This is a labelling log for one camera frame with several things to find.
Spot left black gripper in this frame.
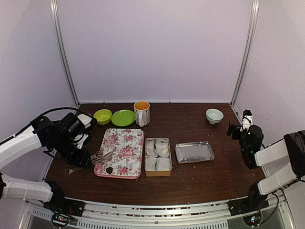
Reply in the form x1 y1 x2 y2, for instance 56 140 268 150
52 134 92 168

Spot metal tongs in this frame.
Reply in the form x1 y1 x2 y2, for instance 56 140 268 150
64 150 113 175

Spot tan tin lid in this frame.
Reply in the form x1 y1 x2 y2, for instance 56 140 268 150
174 141 215 164

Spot white swirl chocolate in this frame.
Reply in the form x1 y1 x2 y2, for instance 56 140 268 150
146 148 153 156

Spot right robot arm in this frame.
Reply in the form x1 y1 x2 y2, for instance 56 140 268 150
227 123 305 211

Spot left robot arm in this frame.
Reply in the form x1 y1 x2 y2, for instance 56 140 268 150
0 113 92 212

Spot dark chocolate piece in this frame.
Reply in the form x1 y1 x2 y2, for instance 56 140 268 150
106 167 113 174

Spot tan chocolate tin box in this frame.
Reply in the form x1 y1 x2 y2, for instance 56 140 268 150
144 138 173 177

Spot pale celadon small bowl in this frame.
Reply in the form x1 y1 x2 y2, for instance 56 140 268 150
205 108 224 125

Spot dark blue white bowl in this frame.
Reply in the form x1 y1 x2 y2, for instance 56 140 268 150
77 114 93 129

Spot green plastic bowl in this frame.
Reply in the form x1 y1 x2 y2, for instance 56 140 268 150
93 109 112 125

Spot floral rectangular tray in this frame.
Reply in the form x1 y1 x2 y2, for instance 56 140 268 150
93 128 144 179

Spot green plastic plate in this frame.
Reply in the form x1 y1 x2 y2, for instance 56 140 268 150
111 109 135 126

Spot floral mug orange inside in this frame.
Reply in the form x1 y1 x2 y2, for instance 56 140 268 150
133 101 150 127

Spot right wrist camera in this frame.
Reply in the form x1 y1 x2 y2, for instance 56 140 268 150
241 109 253 132

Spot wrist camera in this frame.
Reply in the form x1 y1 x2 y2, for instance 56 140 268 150
60 113 91 149
241 109 253 132

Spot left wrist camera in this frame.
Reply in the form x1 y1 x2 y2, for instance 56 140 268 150
60 113 91 149

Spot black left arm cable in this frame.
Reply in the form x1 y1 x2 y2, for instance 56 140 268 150
14 107 97 139

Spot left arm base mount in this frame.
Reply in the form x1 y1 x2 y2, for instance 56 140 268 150
41 193 85 229

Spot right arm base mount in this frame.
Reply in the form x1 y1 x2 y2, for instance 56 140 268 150
227 183 269 227

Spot right aluminium corner post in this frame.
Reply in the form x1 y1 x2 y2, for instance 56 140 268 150
230 0 259 107

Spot aluminium corner post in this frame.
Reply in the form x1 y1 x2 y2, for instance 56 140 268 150
50 0 80 106
230 0 259 107

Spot aluminium front rail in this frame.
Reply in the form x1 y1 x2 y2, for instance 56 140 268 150
20 188 296 229

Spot left aluminium corner post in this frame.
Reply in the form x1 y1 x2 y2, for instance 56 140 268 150
50 0 80 106

